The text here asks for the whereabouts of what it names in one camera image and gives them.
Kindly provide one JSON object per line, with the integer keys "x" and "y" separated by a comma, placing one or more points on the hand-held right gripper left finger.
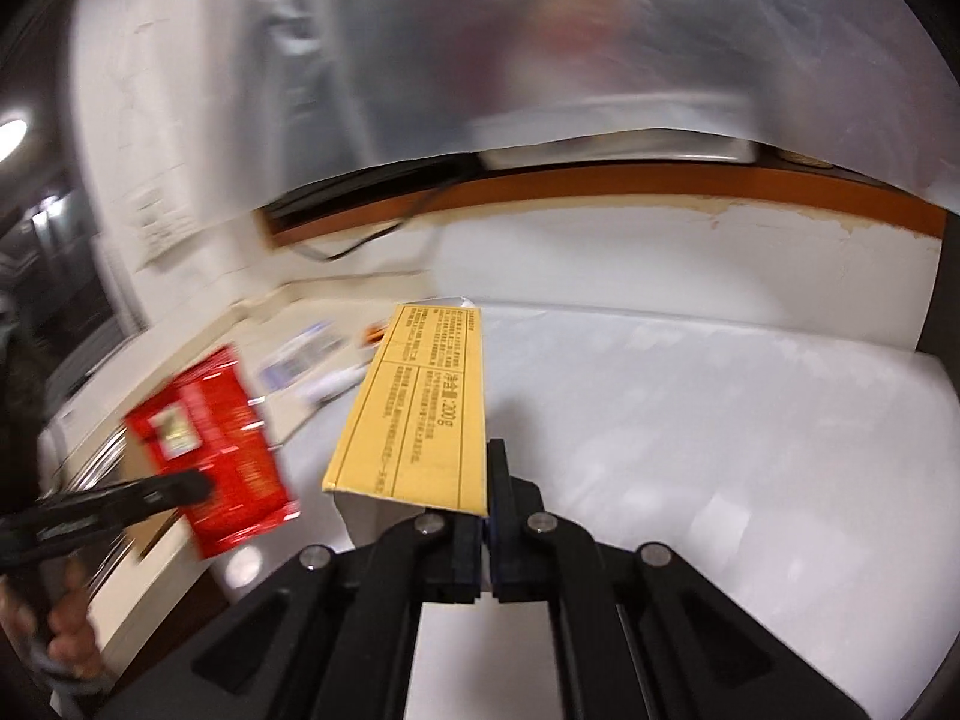
{"x": 457, "y": 562}

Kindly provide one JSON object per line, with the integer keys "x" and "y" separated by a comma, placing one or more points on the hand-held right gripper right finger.
{"x": 514, "y": 540}

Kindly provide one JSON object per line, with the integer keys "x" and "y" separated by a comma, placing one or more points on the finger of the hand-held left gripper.
{"x": 127, "y": 501}

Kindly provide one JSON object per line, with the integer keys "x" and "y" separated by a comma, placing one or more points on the red snack packet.
{"x": 225, "y": 435}

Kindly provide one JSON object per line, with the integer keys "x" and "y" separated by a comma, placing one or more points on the yellow and white carton box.
{"x": 420, "y": 405}

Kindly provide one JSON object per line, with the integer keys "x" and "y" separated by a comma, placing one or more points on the translucent plastic bag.
{"x": 600, "y": 52}

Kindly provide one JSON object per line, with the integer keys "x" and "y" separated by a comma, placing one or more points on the person's left hand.
{"x": 71, "y": 630}

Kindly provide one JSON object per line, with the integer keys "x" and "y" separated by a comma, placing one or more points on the packets on cardboard tray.
{"x": 300, "y": 352}

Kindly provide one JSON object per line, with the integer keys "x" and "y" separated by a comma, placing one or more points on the white paper notice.
{"x": 165, "y": 225}

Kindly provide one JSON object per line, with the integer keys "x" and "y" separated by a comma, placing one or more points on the brown wooden trim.
{"x": 637, "y": 184}

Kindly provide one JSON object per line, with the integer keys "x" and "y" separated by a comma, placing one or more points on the round ceiling light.
{"x": 11, "y": 136}

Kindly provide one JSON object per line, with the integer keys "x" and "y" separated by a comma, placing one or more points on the white tray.
{"x": 637, "y": 148}

